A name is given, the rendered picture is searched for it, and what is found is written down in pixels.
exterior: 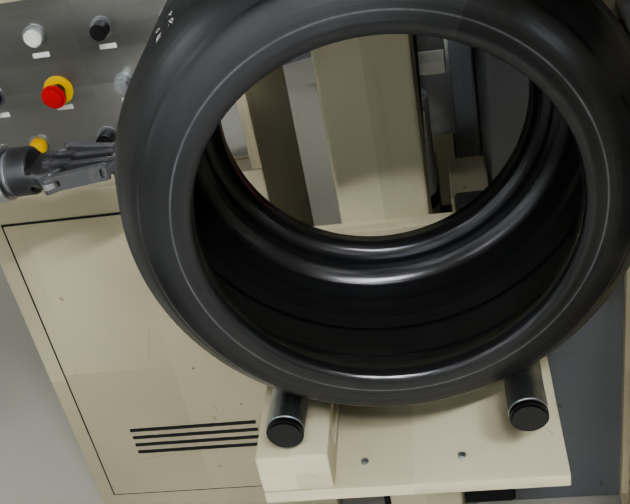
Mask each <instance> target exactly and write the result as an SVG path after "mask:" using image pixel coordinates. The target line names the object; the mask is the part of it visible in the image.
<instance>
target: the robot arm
mask: <svg viewBox="0 0 630 504"><path fill-rule="evenodd" d="M63 144H64V147H65V148H63V149H61V150H60V151H57V150H51V151H48V152H44V153H41V152H40V151H38V150H37V149H36V148H35V147H33V146H21V147H13V148H10V147H9V146H8V145H5V144H0V203H9V202H13V201H15V200H16V199H17V198H18V197H22V196H30V195H37V194H39V193H41V192H42V190H43V189H44V192H45V194H46V195H47V196H48V195H52V194H54V193H57V192H59V191H62V190H67V189H71V188H75V187H80V186H84V185H89V184H93V183H97V182H102V181H106V180H109V179H111V178H112V177H111V174H114V176H115V171H114V155H115V142H82V143H77V142H73V141H65V142H64V143H63Z"/></svg>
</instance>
